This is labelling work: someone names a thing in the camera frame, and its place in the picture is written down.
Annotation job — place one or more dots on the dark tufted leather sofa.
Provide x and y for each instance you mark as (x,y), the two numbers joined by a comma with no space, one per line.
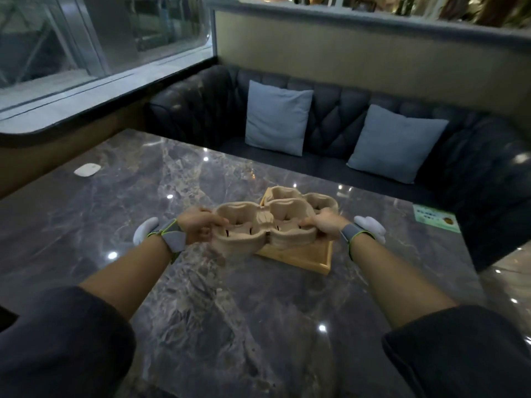
(340,120)

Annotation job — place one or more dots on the glass window pane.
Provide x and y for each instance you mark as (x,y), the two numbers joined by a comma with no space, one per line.
(95,33)

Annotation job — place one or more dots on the grey wristband with green trim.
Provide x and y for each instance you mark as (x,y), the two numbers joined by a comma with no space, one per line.
(352,236)
(173,237)

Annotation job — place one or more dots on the beige pulp cup carrier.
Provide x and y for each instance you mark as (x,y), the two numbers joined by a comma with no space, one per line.
(303,198)
(249,236)

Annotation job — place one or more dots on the person's left forearm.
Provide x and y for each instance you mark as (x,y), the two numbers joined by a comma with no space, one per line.
(128,272)

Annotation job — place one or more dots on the dark grey right sleeve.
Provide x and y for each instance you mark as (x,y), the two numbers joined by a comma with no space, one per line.
(460,354)

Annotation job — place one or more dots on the light blue cushion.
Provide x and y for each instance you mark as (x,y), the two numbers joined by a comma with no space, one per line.
(277,118)
(396,142)

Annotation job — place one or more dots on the dark grey left sleeve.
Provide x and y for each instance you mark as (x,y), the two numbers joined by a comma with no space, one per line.
(62,344)

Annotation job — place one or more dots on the white wrist tracker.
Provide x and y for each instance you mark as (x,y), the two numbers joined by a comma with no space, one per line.
(371,227)
(145,231)

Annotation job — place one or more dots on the square wooden tray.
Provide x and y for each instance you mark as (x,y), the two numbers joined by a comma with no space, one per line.
(309,254)

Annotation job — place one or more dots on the person's right hand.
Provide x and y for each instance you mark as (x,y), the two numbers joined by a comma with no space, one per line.
(332,225)

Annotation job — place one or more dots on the dark grey sleeve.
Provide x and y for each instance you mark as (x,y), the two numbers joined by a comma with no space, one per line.
(62,344)
(460,354)

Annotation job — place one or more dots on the small white oval device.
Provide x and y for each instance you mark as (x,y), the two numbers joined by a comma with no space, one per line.
(87,169)

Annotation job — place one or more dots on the person's right thumb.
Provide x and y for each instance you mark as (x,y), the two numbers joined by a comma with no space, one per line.
(309,222)

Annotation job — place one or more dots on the person's right forearm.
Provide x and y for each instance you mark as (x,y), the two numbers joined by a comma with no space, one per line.
(398,281)

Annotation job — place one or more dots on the person's left thumb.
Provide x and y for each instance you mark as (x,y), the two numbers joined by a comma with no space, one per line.
(216,220)

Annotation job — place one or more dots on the person's left hand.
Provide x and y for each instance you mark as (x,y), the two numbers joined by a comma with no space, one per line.
(195,223)

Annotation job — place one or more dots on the green table sticker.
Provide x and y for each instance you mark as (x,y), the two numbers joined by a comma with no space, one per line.
(436,218)

